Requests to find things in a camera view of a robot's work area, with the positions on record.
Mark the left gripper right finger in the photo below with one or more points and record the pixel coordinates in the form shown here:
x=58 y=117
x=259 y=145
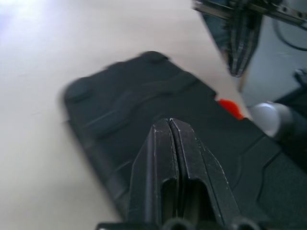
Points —
x=201 y=177

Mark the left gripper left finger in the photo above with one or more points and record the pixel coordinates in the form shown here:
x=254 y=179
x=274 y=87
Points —
x=153 y=172

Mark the black tool case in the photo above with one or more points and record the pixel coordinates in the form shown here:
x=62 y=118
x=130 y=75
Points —
x=134 y=95

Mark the striped grey cloth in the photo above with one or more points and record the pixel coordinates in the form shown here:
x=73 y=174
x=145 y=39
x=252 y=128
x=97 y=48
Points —
x=241 y=48

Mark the aluminium profile rail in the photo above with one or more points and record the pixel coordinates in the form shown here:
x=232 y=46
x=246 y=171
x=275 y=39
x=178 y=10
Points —
x=271 y=12

